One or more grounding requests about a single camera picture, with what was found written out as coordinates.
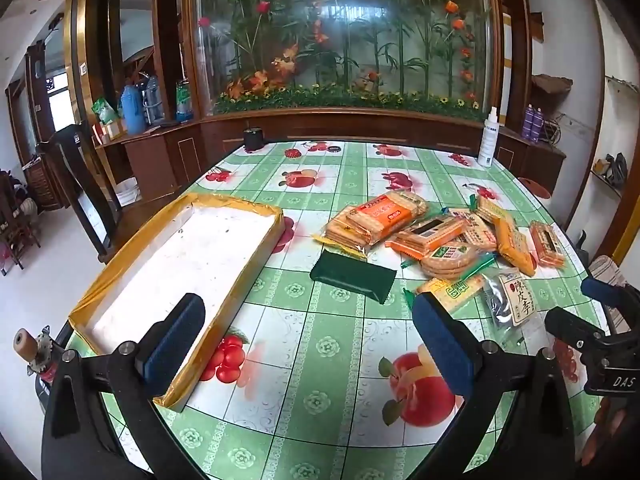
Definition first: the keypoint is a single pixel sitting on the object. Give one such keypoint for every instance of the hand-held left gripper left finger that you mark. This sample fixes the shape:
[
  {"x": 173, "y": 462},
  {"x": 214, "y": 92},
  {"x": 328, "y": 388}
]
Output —
[{"x": 172, "y": 337}]

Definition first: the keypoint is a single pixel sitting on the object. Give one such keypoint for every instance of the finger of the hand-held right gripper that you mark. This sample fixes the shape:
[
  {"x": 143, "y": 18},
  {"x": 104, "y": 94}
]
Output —
[
  {"x": 600, "y": 290},
  {"x": 567, "y": 324}
]

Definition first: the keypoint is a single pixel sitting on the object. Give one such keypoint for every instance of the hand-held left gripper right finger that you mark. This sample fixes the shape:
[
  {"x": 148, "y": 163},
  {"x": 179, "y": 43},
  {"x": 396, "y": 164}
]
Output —
[{"x": 440, "y": 335}]

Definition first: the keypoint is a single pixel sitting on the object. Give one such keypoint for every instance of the white tray with yellow rim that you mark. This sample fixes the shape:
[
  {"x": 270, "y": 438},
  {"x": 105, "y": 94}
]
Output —
[{"x": 200, "y": 255}]

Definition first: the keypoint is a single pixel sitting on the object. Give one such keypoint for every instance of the pile of cracker packets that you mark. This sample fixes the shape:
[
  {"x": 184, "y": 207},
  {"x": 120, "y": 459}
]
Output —
[{"x": 430, "y": 240}]

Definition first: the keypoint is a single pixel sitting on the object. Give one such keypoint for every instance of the person's right hand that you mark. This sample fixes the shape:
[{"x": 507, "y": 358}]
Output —
[{"x": 612, "y": 440}]

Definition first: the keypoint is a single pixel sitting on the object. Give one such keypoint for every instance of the patterned cloth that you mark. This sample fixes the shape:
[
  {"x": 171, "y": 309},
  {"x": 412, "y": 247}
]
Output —
[{"x": 606, "y": 270}]

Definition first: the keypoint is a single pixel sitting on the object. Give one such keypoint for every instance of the clear dried plum packet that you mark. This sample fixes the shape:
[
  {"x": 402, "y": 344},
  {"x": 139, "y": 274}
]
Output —
[{"x": 517, "y": 297}]

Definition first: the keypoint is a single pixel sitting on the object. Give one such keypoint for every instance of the dark green snack packet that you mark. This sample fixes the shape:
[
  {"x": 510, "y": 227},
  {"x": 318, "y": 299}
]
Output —
[{"x": 352, "y": 276}]

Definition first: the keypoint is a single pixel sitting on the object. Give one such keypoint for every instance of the black bag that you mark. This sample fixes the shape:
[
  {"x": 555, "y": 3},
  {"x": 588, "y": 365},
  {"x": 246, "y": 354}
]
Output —
[{"x": 614, "y": 169}]

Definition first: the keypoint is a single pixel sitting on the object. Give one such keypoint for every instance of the red stool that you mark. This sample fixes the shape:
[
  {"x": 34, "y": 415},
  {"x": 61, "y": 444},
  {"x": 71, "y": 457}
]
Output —
[{"x": 534, "y": 186}]

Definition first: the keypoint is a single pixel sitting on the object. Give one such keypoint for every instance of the fruit print green tablecloth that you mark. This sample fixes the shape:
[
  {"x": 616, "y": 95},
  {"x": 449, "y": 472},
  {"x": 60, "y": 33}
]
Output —
[{"x": 310, "y": 345}]

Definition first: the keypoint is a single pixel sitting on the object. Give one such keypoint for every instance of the white bucket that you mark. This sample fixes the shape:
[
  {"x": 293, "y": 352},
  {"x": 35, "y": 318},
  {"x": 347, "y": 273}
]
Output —
[{"x": 127, "y": 191}]

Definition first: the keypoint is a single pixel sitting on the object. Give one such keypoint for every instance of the purple bottle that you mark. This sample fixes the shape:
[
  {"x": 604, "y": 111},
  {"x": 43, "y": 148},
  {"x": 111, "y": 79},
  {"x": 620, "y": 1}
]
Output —
[
  {"x": 538, "y": 126},
  {"x": 527, "y": 124}
]

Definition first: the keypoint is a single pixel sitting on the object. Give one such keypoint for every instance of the dark wooden chair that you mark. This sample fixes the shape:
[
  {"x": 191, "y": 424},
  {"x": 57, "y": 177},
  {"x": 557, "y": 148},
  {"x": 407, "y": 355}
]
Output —
[{"x": 75, "y": 180}]

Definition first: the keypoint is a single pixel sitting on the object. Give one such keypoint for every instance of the white spray bottle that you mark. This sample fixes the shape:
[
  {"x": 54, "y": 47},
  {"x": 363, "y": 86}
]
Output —
[{"x": 487, "y": 140}]

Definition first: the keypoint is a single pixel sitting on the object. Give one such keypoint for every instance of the wooden root ornament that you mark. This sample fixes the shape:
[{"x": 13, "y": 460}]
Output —
[{"x": 550, "y": 89}]

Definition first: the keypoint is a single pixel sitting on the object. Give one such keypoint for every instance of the black cup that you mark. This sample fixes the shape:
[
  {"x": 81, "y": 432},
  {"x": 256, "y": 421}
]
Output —
[{"x": 253, "y": 140}]

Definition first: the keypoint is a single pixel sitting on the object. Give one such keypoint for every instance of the brown wooden cabinet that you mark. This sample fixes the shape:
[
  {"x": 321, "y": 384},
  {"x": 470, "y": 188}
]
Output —
[{"x": 350, "y": 127}]

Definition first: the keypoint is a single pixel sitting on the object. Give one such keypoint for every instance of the blue thermos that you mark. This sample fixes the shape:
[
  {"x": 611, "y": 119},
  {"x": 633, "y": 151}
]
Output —
[{"x": 132, "y": 110}]

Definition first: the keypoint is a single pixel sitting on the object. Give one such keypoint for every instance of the green label plastic bottle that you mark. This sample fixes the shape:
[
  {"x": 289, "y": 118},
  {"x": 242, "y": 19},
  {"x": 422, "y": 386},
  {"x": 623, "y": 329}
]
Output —
[{"x": 184, "y": 102}]

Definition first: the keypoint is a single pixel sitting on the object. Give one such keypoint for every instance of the green bag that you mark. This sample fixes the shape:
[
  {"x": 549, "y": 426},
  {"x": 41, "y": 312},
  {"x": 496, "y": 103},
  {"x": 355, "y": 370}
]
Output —
[{"x": 106, "y": 111}]

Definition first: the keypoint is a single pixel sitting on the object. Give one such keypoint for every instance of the wooden pillar with gold trim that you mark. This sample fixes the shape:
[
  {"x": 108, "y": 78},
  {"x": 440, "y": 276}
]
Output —
[{"x": 92, "y": 50}]

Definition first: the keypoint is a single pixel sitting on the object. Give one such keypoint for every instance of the flower and bamboo glass panel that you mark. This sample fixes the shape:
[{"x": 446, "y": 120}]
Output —
[{"x": 350, "y": 35}]

